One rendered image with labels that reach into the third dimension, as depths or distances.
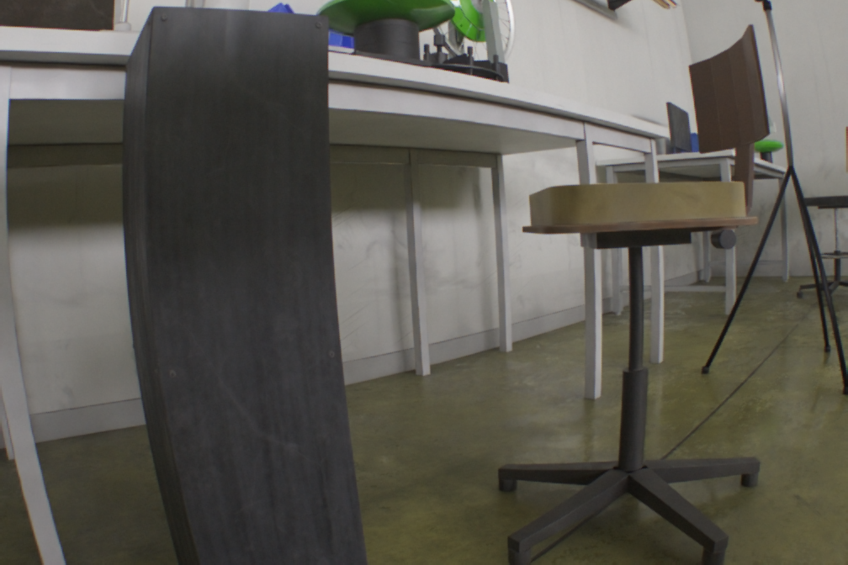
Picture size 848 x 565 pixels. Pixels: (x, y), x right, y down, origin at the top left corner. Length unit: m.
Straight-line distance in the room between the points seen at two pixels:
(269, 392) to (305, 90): 0.36
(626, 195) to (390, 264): 1.69
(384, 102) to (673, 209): 0.67
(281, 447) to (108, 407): 1.27
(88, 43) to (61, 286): 1.06
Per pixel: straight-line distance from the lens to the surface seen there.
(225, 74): 0.73
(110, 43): 1.01
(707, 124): 1.32
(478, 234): 2.88
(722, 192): 0.99
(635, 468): 1.19
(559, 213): 0.93
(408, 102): 1.38
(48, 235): 1.91
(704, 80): 1.33
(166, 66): 0.72
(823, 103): 5.61
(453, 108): 1.48
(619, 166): 3.69
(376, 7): 1.30
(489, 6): 2.13
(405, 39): 1.33
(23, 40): 0.98
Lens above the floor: 0.57
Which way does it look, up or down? 2 degrees down
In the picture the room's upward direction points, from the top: 3 degrees counter-clockwise
